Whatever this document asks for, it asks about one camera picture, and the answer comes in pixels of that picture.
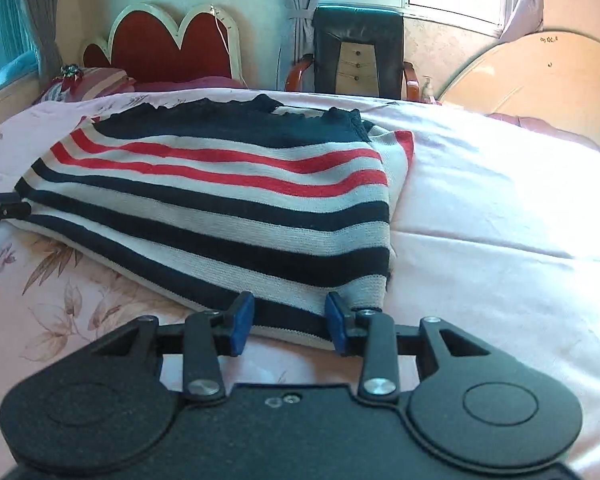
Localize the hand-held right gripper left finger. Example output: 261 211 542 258
94 291 256 403

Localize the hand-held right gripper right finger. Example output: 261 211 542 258
325 291 487 403

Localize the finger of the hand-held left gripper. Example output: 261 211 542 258
0 191 33 229

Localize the striped knit sweater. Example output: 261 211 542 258
4 94 417 352

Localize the teal cloth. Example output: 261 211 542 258
0 51 40 97

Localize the striped pillow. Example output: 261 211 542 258
39 65 137 105

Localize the side window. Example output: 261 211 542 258
0 0 42 102

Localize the pink floral bedspread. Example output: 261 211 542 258
0 86 600 480

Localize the red scalloped headboard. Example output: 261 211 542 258
79 3 244 87

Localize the black leather armchair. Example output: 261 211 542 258
284 4 422 102

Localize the blue curtain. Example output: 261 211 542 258
278 0 329 93

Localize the beige round board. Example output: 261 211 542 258
436 29 600 153

